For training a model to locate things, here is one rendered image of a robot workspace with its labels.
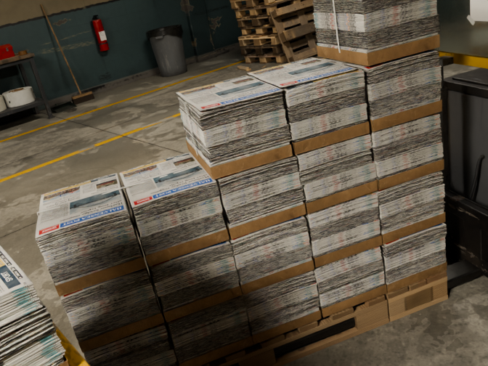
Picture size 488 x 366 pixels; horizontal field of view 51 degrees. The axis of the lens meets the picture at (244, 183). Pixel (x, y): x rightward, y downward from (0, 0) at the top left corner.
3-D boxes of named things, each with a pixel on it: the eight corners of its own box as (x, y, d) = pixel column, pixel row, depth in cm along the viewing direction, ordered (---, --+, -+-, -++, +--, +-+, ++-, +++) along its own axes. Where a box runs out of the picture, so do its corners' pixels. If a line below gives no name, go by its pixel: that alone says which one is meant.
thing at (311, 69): (245, 75, 199) (245, 72, 198) (311, 58, 205) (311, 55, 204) (281, 90, 165) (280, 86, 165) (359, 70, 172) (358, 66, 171)
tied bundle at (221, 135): (187, 151, 199) (173, 94, 190) (257, 131, 206) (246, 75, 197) (212, 181, 165) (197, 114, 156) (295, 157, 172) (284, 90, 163)
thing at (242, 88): (176, 94, 189) (175, 91, 189) (247, 76, 196) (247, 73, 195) (199, 114, 157) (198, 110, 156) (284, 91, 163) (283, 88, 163)
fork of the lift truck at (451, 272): (254, 348, 207) (252, 339, 206) (468, 265, 231) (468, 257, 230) (262, 363, 199) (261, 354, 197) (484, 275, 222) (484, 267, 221)
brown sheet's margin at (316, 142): (258, 129, 206) (256, 119, 204) (322, 111, 212) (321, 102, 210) (295, 155, 172) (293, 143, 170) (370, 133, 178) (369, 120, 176)
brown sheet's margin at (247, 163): (187, 149, 199) (184, 139, 197) (255, 130, 205) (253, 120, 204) (212, 180, 165) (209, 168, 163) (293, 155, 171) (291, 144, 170)
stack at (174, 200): (104, 366, 218) (38, 192, 186) (345, 277, 245) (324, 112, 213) (111, 435, 184) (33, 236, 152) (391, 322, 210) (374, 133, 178)
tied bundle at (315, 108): (257, 131, 206) (247, 75, 197) (322, 112, 212) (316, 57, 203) (294, 157, 172) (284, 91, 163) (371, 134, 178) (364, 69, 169)
